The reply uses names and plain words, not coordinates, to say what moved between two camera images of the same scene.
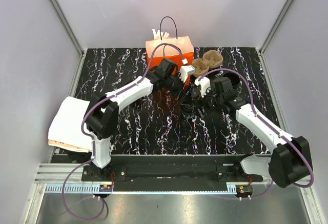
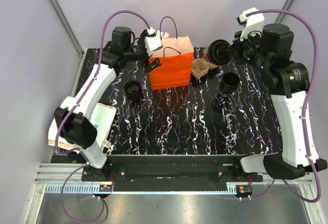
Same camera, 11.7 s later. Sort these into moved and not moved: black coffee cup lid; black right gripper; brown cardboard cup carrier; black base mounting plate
Moved: black coffee cup lid; black right gripper
Not moved: black base mounting plate; brown cardboard cup carrier
